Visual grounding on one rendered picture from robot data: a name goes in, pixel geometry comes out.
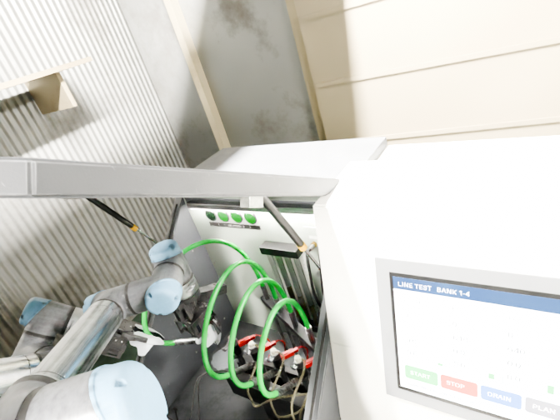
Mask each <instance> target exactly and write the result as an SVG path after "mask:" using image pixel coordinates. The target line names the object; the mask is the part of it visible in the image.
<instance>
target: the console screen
mask: <svg viewBox="0 0 560 420"><path fill-rule="evenodd" d="M374 259H375V268H376V279H377V297H378V306H379V317H380V326H381V336H382V355H383V364H384V373H385V383H386V393H387V394H388V395H391V396H394V397H396V398H401V399H403V400H407V401H409V402H412V403H416V404H419V405H422V406H425V407H428V408H432V409H435V410H438V411H440V412H443V413H448V414H451V415H453V416H456V417H459V418H463V419H467V420H560V277H555V276H548V275H540V274H532V273H525V272H510V271H503V270H495V269H487V268H480V267H466V266H458V265H451V264H443V263H435V262H421V261H413V260H407V259H399V258H391V257H377V256H376V257H374Z"/></svg>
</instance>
